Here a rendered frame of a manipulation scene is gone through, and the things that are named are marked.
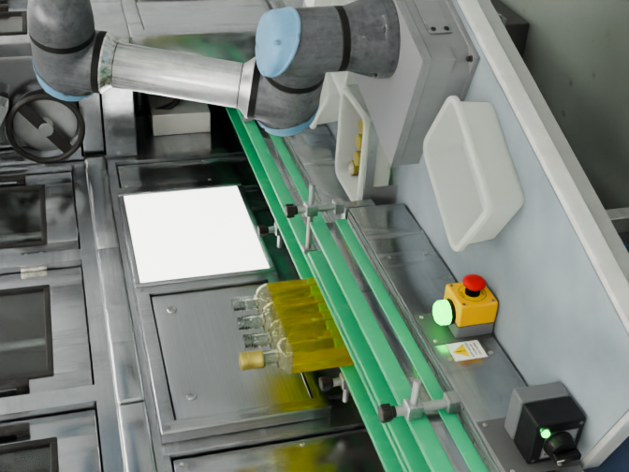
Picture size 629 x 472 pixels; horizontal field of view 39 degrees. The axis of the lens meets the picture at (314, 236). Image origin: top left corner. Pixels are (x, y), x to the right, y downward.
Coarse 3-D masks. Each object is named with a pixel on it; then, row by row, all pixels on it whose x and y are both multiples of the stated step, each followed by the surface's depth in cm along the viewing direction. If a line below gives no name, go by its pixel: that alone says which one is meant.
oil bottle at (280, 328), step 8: (328, 312) 176; (280, 320) 173; (288, 320) 173; (296, 320) 173; (304, 320) 173; (312, 320) 173; (320, 320) 174; (328, 320) 174; (272, 328) 171; (280, 328) 171; (288, 328) 171; (296, 328) 171; (304, 328) 171; (312, 328) 172; (320, 328) 172; (328, 328) 172; (336, 328) 172; (272, 336) 170; (280, 336) 170; (272, 344) 171
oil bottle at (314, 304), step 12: (288, 300) 179; (300, 300) 179; (312, 300) 179; (324, 300) 179; (264, 312) 176; (276, 312) 175; (288, 312) 175; (300, 312) 176; (312, 312) 176; (324, 312) 177; (264, 324) 176
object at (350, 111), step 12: (348, 96) 189; (348, 108) 196; (360, 108) 184; (348, 120) 197; (348, 132) 199; (336, 144) 201; (348, 144) 201; (336, 156) 202; (348, 156) 203; (360, 156) 185; (336, 168) 204; (348, 168) 204; (360, 168) 186; (348, 180) 200; (360, 180) 188; (348, 192) 196; (360, 192) 189
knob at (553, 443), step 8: (560, 432) 125; (552, 440) 125; (560, 440) 124; (568, 440) 124; (544, 448) 126; (552, 448) 125; (560, 448) 124; (568, 448) 125; (576, 448) 125; (552, 456) 124; (560, 456) 124; (568, 456) 124; (576, 456) 124
